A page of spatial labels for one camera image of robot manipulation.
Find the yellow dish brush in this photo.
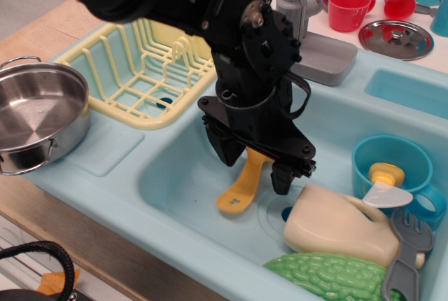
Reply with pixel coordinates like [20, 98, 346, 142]
[216, 148, 272, 214]

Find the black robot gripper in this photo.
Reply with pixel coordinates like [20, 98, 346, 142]
[198, 52, 316, 195]

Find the steel pot lid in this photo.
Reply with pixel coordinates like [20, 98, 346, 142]
[358, 20, 434, 61]

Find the orange tape piece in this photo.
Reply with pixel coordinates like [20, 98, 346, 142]
[36, 272, 66, 295]

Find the teal cup at edge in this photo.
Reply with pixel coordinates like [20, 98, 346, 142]
[430, 0, 448, 37]

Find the red cup front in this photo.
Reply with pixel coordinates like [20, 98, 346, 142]
[328, 0, 376, 32]

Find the blue plastic cup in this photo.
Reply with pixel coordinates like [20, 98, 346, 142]
[351, 134, 447, 230]

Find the yellow dish drying rack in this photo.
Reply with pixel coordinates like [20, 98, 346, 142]
[54, 19, 216, 130]

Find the light blue toy sink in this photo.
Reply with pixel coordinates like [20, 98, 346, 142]
[30, 36, 447, 300]

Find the black cable loop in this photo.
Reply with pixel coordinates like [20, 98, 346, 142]
[0, 240, 75, 301]

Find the grey plastic fork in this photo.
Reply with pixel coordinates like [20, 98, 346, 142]
[381, 209, 435, 300]

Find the red cup right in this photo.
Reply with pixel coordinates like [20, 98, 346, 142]
[384, 0, 417, 20]

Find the cream plastic jug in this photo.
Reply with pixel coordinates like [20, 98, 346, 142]
[282, 184, 426, 270]

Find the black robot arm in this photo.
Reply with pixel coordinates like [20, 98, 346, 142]
[78, 0, 316, 195]

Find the steel pot with handles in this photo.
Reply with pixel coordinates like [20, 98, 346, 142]
[1, 56, 90, 176]

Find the yellow handled toy knife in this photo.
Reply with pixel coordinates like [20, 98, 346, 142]
[362, 162, 414, 209]

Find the grey toy faucet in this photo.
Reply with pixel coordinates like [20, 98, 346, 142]
[276, 0, 358, 86]

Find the green plastic vegetable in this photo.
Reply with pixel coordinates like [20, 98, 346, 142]
[264, 252, 386, 300]

